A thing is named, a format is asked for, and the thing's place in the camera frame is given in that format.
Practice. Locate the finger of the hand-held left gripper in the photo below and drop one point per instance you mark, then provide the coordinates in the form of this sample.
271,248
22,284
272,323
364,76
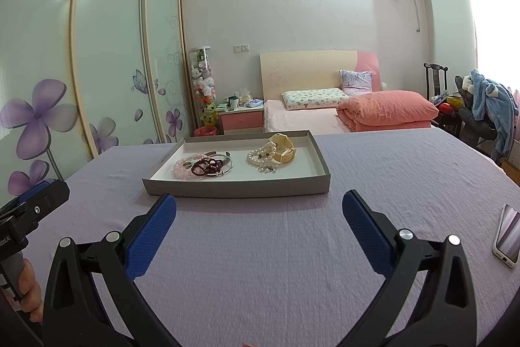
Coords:
30,192
48,198

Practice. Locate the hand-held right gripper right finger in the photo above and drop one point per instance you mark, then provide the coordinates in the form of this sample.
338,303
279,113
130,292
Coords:
365,233

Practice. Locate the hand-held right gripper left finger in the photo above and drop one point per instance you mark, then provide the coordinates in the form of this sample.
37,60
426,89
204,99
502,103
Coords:
150,237

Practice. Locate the grey cardboard tray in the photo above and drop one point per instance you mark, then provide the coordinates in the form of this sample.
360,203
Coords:
300,168

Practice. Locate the thin silver bangle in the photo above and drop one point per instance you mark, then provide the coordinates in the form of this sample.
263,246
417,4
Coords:
230,167

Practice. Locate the yellow wrist watch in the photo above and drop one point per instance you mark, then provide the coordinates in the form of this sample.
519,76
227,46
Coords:
284,156

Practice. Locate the person's left hand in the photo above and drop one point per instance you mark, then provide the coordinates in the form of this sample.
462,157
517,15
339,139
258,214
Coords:
32,294

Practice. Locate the purple bed sheet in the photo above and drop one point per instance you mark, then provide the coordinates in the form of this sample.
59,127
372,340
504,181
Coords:
264,249

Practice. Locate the red trash bin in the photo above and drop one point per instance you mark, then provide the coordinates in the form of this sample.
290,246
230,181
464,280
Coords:
205,131

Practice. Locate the folded pink quilt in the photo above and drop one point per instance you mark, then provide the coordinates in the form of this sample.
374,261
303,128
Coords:
386,109

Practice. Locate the pink mattress sheet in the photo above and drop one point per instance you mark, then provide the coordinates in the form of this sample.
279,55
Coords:
300,121

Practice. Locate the white smartphone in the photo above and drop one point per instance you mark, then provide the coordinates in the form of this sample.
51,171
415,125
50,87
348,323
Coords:
508,237

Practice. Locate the patterned flat pillow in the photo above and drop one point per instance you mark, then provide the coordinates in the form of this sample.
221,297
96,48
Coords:
315,99

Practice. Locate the pink and white nightstand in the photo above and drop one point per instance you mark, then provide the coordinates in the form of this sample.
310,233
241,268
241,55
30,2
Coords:
241,123

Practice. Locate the small floral pillow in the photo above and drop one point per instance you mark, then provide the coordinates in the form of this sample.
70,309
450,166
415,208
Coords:
356,82

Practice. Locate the colourful toys on chair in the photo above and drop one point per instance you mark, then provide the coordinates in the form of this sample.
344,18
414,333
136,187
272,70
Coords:
447,105

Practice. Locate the white mug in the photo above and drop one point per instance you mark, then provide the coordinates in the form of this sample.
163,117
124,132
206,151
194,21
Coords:
233,103

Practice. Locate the clear tube of plush toys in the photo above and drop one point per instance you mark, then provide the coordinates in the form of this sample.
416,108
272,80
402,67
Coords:
202,87

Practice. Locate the floral sliding door wardrobe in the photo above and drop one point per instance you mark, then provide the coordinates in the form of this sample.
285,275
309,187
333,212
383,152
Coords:
109,46

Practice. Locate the dark wooden chair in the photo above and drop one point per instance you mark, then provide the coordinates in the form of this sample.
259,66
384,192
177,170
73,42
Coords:
434,80

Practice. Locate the cream and pink headboard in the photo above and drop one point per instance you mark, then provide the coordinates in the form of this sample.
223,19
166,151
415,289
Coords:
300,72

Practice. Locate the blue plush garment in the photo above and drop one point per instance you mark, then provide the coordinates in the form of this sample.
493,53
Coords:
495,103

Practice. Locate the white air conditioner pipe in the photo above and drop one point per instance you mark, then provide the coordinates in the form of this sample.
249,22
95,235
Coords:
417,9

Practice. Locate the white wall switch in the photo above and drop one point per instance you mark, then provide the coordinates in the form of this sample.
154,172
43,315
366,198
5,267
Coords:
241,48

